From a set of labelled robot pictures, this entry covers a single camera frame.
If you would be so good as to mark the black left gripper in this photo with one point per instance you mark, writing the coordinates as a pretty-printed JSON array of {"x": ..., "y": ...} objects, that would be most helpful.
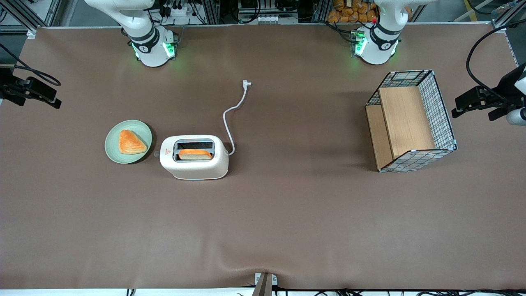
[{"x": 504, "y": 89}]

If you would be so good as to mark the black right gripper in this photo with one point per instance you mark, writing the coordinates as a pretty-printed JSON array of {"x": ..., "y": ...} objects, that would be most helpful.
[{"x": 9, "y": 88}]

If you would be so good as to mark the white two-slot toaster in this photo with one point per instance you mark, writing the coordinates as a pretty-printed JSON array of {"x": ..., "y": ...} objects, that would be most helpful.
[{"x": 195, "y": 168}]

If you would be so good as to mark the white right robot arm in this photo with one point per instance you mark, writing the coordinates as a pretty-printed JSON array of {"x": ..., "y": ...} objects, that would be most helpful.
[{"x": 150, "y": 45}]

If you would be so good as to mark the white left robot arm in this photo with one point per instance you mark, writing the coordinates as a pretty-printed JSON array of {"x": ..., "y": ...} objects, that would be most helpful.
[{"x": 378, "y": 45}]

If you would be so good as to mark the wooden step shelf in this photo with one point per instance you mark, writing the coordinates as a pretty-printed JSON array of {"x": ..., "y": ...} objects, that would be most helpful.
[{"x": 407, "y": 119}]

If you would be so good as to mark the pale green round plate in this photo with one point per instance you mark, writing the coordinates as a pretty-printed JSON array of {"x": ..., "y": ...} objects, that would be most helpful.
[{"x": 113, "y": 148}]

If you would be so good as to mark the triangular golden pastry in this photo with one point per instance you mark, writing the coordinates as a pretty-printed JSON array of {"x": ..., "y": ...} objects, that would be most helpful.
[{"x": 130, "y": 143}]

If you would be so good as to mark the bag of bread rolls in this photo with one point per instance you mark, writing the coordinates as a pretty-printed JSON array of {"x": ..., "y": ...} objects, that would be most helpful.
[{"x": 349, "y": 10}]

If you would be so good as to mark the toast bread slice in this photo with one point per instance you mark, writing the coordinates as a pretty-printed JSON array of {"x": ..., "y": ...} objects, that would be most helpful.
[{"x": 195, "y": 155}]

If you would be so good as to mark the white power strip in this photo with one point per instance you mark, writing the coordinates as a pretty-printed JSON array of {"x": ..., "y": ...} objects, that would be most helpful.
[{"x": 181, "y": 10}]

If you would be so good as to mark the brown table mat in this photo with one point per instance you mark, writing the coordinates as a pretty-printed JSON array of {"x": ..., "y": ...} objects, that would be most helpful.
[{"x": 287, "y": 213}]

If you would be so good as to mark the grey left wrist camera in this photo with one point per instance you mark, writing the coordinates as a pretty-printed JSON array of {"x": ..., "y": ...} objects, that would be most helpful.
[{"x": 517, "y": 117}]

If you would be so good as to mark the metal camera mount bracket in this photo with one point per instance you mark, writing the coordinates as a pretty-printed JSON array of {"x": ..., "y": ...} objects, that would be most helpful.
[{"x": 265, "y": 283}]

